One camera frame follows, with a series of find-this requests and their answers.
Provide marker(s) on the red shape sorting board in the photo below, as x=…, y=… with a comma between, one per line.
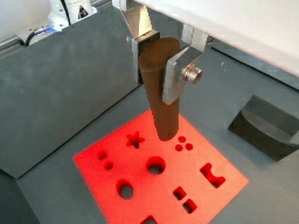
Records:
x=149, y=181

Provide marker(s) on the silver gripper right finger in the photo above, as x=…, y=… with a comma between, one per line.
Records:
x=182, y=65

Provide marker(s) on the black block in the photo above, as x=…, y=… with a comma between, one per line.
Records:
x=268, y=128

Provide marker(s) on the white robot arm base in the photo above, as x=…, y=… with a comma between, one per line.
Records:
x=66, y=13

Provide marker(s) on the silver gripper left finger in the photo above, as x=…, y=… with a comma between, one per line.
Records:
x=143, y=34

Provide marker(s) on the brown oval peg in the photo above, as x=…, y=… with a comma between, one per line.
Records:
x=153, y=61

